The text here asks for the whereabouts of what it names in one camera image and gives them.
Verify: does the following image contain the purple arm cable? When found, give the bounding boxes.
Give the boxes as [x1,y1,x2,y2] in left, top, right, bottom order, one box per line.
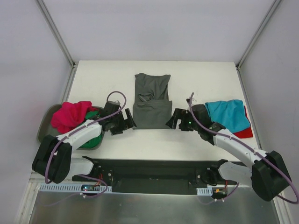
[39,91,128,207]
[188,92,299,206]

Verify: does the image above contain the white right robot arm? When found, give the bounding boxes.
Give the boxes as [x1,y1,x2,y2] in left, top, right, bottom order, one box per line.
[166,105,294,201]

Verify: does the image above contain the aluminium frame post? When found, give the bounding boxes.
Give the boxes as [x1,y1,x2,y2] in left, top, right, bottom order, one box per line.
[235,0,283,70]
[35,0,76,69]

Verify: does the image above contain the grey t-shirt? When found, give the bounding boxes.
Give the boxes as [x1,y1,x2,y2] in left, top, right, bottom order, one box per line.
[133,73,172,129]

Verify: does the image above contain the green t-shirt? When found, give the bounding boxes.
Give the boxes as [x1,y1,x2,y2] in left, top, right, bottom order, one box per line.
[80,111,103,150]

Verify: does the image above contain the red folded t-shirt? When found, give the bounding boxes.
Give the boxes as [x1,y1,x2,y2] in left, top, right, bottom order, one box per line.
[234,106,253,139]

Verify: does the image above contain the right white cable duct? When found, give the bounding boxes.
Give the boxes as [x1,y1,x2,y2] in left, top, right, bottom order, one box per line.
[196,187,213,196]

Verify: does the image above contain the left aluminium frame post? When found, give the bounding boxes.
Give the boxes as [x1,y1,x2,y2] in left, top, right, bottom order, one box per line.
[35,0,76,69]

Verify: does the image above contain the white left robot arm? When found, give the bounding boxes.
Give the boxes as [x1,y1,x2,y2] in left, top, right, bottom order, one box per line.
[31,101,136,184]

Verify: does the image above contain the white cable duct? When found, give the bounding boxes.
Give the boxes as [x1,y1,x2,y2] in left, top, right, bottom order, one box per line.
[196,187,213,196]
[40,183,112,194]

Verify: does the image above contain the right aluminium frame post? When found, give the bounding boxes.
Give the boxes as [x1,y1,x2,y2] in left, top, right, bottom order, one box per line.
[235,0,283,70]

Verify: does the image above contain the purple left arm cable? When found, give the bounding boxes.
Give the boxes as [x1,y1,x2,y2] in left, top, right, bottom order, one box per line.
[39,91,128,207]

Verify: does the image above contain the left white cable duct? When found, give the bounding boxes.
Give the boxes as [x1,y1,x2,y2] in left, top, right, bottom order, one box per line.
[40,183,112,194]

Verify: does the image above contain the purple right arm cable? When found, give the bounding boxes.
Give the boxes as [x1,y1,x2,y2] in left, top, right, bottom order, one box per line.
[188,92,299,206]

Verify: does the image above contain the grey plastic bin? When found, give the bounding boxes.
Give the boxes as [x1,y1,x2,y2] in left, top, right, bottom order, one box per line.
[37,104,101,151]

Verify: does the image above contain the magenta t-shirt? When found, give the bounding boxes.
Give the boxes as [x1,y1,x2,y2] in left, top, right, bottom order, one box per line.
[50,101,98,133]

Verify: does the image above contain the teal folded t-shirt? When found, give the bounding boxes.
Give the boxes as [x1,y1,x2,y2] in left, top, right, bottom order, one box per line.
[205,99,251,133]

